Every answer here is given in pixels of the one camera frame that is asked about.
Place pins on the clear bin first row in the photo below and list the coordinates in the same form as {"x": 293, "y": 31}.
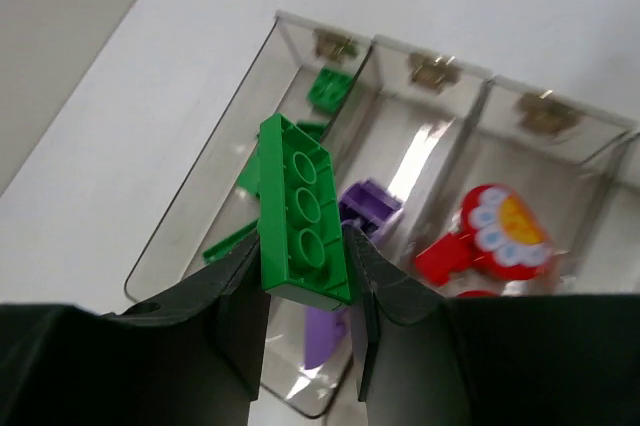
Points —
{"x": 208, "y": 205}

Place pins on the purple lotus lego brick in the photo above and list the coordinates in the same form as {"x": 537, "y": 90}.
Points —
{"x": 371, "y": 208}

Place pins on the red arch lego brick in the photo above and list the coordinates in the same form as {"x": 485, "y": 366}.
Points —
{"x": 476, "y": 294}

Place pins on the small green brick in bin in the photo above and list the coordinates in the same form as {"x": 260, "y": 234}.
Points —
{"x": 329, "y": 90}

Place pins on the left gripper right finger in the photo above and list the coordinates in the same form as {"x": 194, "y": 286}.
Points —
{"x": 424, "y": 359}

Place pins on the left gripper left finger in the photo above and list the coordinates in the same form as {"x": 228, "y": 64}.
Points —
{"x": 190, "y": 355}

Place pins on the dark green angled brick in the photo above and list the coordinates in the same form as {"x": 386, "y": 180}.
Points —
{"x": 301, "y": 240}

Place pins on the purple lego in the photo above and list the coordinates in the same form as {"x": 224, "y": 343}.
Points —
{"x": 324, "y": 331}

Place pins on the red lego cluster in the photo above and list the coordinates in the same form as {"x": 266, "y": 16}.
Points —
{"x": 452, "y": 253}

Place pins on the red flower lego brick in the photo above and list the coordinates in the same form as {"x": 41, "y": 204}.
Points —
{"x": 505, "y": 238}

